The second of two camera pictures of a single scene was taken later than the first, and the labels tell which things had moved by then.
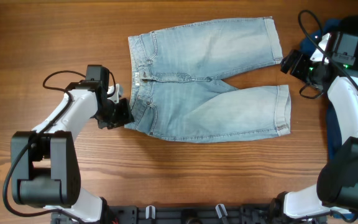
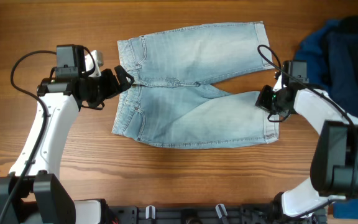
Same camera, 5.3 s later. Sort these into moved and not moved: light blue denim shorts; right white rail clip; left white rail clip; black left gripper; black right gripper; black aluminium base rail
Moved: light blue denim shorts; black left gripper; black right gripper
Not moved: left white rail clip; black aluminium base rail; right white rail clip
